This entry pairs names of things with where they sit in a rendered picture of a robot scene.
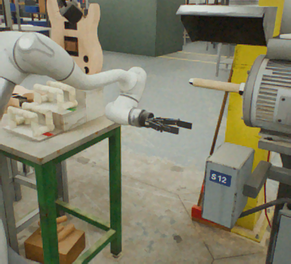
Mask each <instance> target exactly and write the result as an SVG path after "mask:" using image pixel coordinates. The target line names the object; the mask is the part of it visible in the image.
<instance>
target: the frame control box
mask: <svg viewBox="0 0 291 264"><path fill-rule="evenodd" d="M254 153H255V149H251V148H248V147H244V146H241V145H236V144H232V143H228V142H225V143H224V144H222V146H221V147H220V148H219V149H218V150H217V151H216V152H214V153H213V154H212V155H211V156H210V157H209V158H208V159H207V160H206V162H205V171H204V181H203V201H202V208H201V214H202V216H201V217H202V218H204V219H207V220H208V221H212V222H215V223H217V224H220V225H222V226H225V227H227V228H233V226H234V225H235V222H236V221H237V219H239V218H242V217H245V216H247V215H250V214H252V213H255V212H258V211H260V210H263V209H265V208H270V207H272V206H275V205H278V204H282V203H288V204H287V205H286V207H287V210H289V211H291V199H290V198H279V199H276V200H273V201H270V202H267V203H265V204H262V205H259V206H256V207H254V208H251V209H249V210H246V211H242V210H243V209H244V207H245V206H246V204H247V200H248V197H246V196H244V195H243V190H244V184H245V183H246V182H247V180H248V178H249V177H250V176H251V170H252V166H253V157H254Z"/></svg>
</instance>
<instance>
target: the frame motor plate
mask: <svg viewBox="0 0 291 264"><path fill-rule="evenodd" d="M258 149H263V150H268V151H272V152H276V153H279V154H284V155H287V156H291V142H287V141H282V140H280V139H274V138H272V137H265V136H262V137H261V138H260V139H259V142H258Z"/></svg>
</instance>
